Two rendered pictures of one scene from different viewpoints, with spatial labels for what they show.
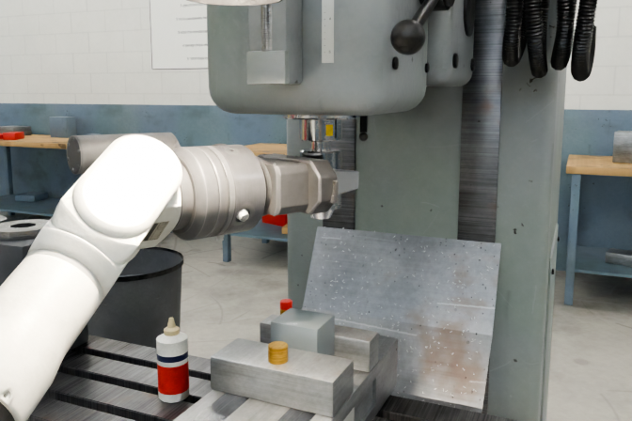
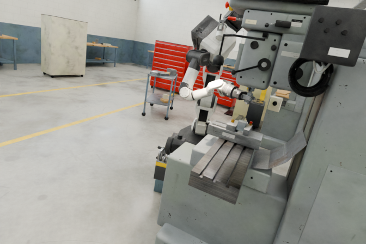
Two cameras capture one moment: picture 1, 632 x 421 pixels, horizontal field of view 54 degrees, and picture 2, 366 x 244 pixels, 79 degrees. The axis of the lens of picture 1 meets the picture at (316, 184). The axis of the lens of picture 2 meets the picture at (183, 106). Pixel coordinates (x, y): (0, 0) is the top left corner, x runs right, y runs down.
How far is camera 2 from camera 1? 1.43 m
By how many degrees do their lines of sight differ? 86
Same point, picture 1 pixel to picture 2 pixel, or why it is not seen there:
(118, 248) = (208, 89)
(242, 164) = (230, 87)
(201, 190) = (223, 88)
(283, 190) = (233, 93)
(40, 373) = (196, 95)
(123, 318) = not seen: hidden behind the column
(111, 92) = not seen: outside the picture
